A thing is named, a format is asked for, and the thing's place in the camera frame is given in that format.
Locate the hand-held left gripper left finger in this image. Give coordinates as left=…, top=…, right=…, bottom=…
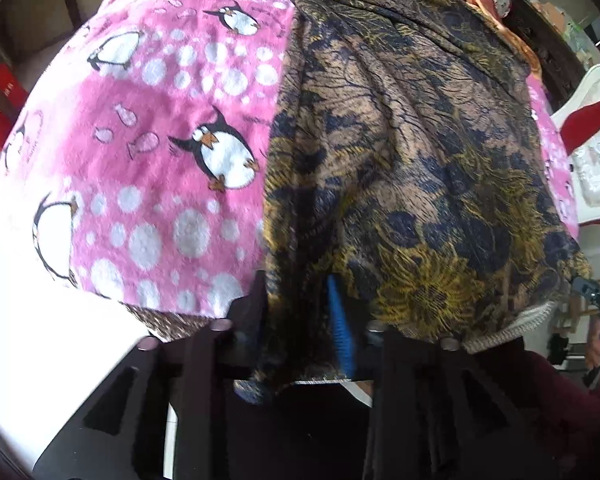
left=32, top=270, right=271, bottom=480

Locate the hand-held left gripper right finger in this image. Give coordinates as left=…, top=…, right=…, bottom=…
left=327, top=275, right=556, bottom=480

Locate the brown floral patterned garment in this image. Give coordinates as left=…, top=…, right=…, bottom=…
left=232, top=0, right=593, bottom=406

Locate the person's maroon clothing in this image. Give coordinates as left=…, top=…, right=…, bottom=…
left=519, top=339, right=600, bottom=480

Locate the red cloth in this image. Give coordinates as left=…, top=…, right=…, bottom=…
left=560, top=94, right=600, bottom=157

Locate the white ornate chair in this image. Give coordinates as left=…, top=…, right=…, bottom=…
left=550, top=62, right=600, bottom=227

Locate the pink penguin print blanket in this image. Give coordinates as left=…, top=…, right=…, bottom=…
left=0, top=0, right=581, bottom=331

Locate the dark carved wooden cabinet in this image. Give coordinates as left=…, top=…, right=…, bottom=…
left=502, top=0, right=589, bottom=107

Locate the green plastic bag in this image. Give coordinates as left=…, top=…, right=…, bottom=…
left=564, top=14, right=595, bottom=57

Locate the orange box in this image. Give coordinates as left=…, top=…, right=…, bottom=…
left=539, top=2, right=570, bottom=32

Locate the orange flower cloth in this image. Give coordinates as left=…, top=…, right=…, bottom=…
left=459, top=0, right=502, bottom=22

